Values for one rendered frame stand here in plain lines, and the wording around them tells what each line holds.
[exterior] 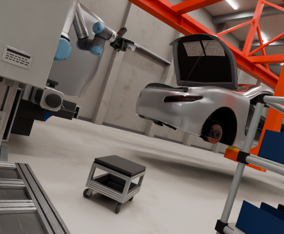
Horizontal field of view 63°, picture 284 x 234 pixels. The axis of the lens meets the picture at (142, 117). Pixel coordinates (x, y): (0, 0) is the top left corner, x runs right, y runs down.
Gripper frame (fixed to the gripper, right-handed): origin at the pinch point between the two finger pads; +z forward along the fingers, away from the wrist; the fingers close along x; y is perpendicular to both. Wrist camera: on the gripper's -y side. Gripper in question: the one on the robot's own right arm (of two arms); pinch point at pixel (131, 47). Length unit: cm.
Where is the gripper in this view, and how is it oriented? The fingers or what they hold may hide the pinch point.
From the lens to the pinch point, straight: 176.9
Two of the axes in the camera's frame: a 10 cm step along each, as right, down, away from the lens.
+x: 8.0, 1.1, -5.9
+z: 5.7, 1.8, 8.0
